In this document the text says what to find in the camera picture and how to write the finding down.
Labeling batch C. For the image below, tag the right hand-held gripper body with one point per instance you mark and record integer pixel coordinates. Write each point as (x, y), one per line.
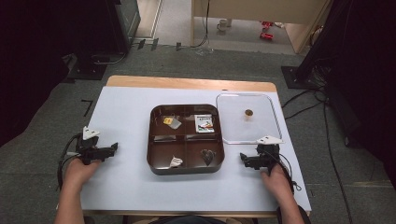
(264, 155)

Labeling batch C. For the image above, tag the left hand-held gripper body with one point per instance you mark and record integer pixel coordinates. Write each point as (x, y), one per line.
(88, 148)

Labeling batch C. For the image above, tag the person's left hand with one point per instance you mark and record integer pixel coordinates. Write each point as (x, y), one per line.
(79, 171)

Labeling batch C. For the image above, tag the person's right hand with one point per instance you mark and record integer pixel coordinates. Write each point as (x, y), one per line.
(276, 183)

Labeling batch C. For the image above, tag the clear plastic lid with knob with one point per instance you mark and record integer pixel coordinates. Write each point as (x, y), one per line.
(243, 130)

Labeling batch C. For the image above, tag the white table mat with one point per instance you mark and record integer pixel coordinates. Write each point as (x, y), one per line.
(124, 118)

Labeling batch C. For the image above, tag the dark crumpled wrapper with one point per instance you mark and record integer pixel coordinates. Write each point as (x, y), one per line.
(208, 155)

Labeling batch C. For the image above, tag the white colourful printed packet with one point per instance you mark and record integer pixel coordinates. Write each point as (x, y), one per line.
(204, 123)

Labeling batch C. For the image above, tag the brown divided tray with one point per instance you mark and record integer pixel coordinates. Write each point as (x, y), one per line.
(186, 155)

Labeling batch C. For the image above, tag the yellow and silver packet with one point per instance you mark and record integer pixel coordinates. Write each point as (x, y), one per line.
(172, 122)

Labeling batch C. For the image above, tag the white crumpled wrapper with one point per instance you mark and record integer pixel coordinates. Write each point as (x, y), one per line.
(176, 161)

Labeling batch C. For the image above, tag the black stand base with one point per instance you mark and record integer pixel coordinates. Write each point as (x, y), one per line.
(297, 79)
(88, 71)

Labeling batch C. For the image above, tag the person's dark clothing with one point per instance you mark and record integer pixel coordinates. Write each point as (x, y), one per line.
(190, 220)

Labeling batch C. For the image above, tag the wooden table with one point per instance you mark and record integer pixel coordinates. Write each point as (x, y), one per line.
(186, 83)

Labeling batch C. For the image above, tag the red object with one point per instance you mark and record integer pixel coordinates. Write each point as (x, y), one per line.
(266, 36)
(267, 24)

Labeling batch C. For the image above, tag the dark cabinet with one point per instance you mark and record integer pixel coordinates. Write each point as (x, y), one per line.
(124, 21)

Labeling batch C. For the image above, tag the white cup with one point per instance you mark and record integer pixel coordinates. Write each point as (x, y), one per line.
(223, 25)

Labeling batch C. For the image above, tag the light wooden desk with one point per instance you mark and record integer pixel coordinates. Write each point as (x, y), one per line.
(258, 11)

